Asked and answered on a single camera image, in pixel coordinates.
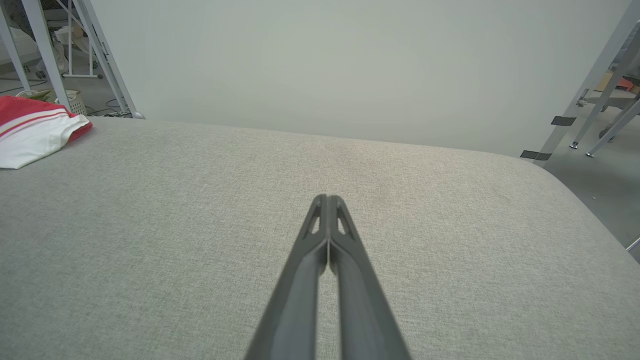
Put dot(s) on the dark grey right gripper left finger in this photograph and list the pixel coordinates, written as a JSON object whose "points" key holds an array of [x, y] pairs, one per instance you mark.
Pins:
{"points": [[295, 300]]}

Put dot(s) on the white perforated laundry basket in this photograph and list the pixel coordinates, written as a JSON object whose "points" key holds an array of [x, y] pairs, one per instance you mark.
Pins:
{"points": [[74, 102]]}

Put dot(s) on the white backdrop panel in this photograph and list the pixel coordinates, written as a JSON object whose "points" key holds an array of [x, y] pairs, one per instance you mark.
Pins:
{"points": [[350, 65]]}

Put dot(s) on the black tape strip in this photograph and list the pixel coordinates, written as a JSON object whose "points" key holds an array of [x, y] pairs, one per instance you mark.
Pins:
{"points": [[535, 155], [563, 120]]}

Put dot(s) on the white metal frame leg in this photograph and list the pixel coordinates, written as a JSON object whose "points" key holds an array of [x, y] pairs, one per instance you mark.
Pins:
{"points": [[116, 65], [100, 57], [12, 55], [46, 50]]}

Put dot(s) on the grey metal table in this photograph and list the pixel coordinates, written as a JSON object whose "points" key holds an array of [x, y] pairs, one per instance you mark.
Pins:
{"points": [[602, 105]]}

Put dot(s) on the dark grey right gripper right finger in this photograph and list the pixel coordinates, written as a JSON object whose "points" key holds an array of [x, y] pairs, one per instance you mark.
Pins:
{"points": [[365, 310]]}

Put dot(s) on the red and white basketball jersey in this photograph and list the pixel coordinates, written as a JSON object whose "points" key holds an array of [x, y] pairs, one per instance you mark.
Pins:
{"points": [[30, 140]]}

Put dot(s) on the white metal stand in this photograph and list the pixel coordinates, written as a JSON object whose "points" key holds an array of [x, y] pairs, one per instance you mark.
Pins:
{"points": [[70, 50]]}

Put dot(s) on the grey taped frame post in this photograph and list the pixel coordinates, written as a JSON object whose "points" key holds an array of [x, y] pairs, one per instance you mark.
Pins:
{"points": [[590, 80]]}

